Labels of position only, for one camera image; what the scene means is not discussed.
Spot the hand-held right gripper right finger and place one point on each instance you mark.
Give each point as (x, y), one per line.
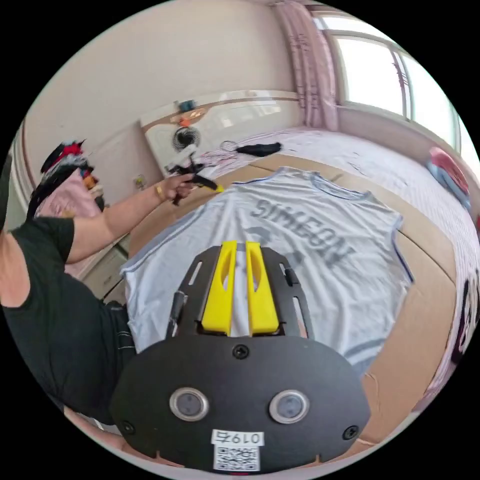
(262, 303)

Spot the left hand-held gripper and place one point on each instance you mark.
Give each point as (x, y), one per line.
(198, 179)

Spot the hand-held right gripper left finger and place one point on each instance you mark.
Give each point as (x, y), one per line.
(219, 300)

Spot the white athletic tank top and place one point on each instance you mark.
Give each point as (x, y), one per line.
(300, 270)

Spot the person's left forearm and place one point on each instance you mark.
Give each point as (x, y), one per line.
(131, 213)

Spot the person's left hand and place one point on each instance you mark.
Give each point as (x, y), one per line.
(175, 189)

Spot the small black fan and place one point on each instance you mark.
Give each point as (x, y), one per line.
(185, 138)

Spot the white bedside cupboard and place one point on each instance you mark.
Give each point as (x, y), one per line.
(107, 272)

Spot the pink curtain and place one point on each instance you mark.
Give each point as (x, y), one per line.
(309, 71)

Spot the brown cardboard folding board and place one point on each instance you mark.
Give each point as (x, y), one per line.
(412, 337)

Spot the colourful heap of clothes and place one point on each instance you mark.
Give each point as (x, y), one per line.
(63, 165)

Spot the bed with striped sheet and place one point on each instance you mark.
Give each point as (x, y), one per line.
(375, 150)

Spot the person's body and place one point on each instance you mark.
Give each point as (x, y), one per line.
(56, 307)

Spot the window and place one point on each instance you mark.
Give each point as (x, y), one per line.
(375, 71)

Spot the white garment with black print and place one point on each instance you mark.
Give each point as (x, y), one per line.
(468, 318)

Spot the pile of clothes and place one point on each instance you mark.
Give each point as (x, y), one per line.
(450, 176)

